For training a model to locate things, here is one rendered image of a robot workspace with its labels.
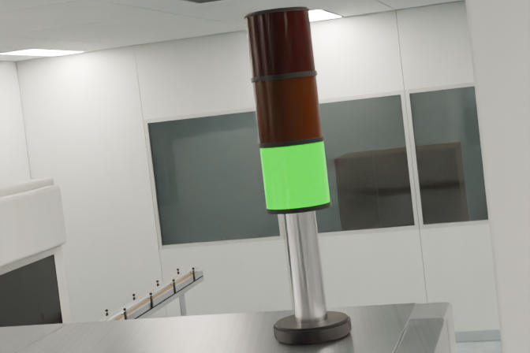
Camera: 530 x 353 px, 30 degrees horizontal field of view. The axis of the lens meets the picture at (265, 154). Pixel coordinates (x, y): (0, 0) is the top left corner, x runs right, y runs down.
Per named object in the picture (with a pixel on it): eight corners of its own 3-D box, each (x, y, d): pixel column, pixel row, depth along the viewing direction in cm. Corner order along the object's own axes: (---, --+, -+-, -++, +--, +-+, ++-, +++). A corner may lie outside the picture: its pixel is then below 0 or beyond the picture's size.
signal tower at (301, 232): (266, 347, 74) (227, 14, 73) (285, 327, 80) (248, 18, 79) (345, 343, 73) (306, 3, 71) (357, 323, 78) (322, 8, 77)
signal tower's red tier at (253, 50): (244, 79, 74) (237, 17, 73) (261, 79, 78) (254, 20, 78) (307, 72, 72) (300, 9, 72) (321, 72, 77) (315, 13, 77)
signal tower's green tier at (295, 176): (259, 212, 74) (252, 148, 74) (275, 204, 79) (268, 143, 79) (323, 207, 73) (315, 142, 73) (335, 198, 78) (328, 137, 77)
